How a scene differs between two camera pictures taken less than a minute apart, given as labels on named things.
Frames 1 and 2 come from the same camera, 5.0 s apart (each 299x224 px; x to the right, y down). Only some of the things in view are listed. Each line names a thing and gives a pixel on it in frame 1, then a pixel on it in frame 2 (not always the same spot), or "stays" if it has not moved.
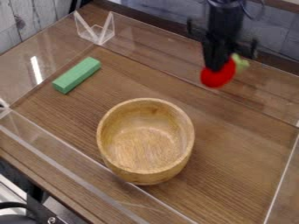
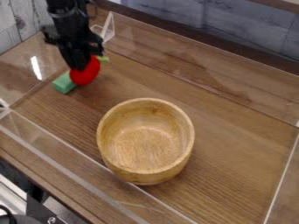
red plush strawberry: x=218 y=80 -> x=86 y=75
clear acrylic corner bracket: x=97 y=34 stays
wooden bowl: x=146 y=136 stays
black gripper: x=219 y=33 -> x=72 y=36
